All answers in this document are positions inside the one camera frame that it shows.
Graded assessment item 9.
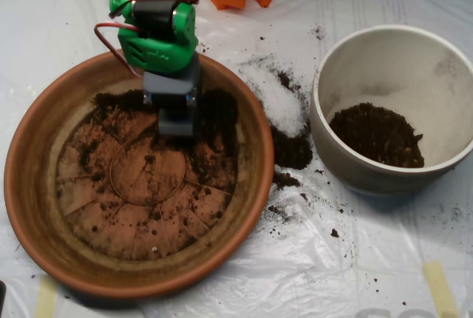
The spilled soil heap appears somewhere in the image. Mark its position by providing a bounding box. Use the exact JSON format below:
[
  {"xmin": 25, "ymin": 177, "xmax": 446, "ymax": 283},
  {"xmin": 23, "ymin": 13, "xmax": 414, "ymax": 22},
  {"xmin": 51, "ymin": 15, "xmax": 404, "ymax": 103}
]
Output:
[{"xmin": 238, "ymin": 55, "xmax": 315, "ymax": 190}]

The clear plastic sheet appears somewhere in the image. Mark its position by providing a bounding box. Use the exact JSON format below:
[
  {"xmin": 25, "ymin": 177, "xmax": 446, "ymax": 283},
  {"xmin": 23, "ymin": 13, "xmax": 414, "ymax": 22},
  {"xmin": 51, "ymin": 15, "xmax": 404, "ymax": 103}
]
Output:
[{"xmin": 0, "ymin": 0, "xmax": 473, "ymax": 318}]

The beige masking tape strip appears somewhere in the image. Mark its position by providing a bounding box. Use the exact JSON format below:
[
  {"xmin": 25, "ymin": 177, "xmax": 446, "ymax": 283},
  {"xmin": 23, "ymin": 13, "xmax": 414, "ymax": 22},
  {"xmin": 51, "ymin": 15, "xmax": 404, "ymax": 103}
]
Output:
[
  {"xmin": 423, "ymin": 260, "xmax": 460, "ymax": 318},
  {"xmin": 34, "ymin": 276, "xmax": 59, "ymax": 318}
]

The terracotta saucer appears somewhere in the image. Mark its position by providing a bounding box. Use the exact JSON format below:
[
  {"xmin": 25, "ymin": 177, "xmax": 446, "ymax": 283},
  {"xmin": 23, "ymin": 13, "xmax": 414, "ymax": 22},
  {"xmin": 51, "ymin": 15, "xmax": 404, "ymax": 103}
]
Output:
[{"xmin": 3, "ymin": 44, "xmax": 275, "ymax": 300}]

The dark soil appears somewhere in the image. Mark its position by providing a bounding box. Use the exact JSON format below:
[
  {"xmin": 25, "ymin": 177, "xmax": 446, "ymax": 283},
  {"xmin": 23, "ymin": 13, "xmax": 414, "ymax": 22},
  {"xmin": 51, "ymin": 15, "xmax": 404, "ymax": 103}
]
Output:
[
  {"xmin": 79, "ymin": 87, "xmax": 240, "ymax": 200},
  {"xmin": 328, "ymin": 101, "xmax": 426, "ymax": 169}
]

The white ceramic pot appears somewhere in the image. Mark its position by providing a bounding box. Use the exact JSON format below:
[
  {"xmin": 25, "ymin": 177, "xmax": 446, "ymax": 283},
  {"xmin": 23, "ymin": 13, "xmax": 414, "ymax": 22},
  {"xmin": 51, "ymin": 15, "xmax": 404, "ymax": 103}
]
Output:
[{"xmin": 309, "ymin": 24, "xmax": 473, "ymax": 197}]

